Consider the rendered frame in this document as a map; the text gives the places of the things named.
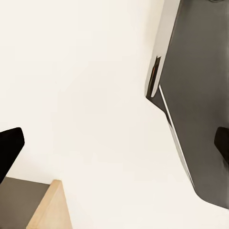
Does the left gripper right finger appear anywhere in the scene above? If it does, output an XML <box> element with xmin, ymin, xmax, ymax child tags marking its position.
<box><xmin>214</xmin><ymin>127</ymin><xmax>229</xmax><ymax>164</ymax></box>

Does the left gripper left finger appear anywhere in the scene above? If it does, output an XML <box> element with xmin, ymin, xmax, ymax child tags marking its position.
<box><xmin>0</xmin><ymin>127</ymin><xmax>25</xmax><ymax>184</ymax></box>

